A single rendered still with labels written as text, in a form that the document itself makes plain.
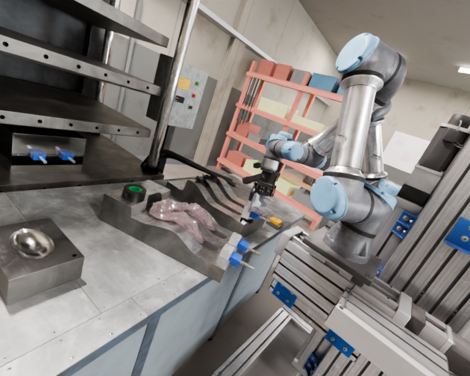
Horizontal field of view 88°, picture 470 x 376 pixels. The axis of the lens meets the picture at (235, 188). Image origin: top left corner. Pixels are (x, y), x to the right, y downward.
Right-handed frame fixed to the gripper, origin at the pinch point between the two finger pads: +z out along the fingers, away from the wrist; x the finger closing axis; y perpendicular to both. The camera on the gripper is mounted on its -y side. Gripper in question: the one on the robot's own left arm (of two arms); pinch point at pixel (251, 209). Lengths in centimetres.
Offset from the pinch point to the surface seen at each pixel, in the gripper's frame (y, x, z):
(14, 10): -150, -48, -61
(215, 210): -14.2, -6.8, 5.7
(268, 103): -157, 295, -127
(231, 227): -3.5, -6.3, 9.9
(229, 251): 9.4, -28.4, 11.3
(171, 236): -7.1, -40.6, 10.9
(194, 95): -76, 26, -52
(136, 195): -25, -44, 3
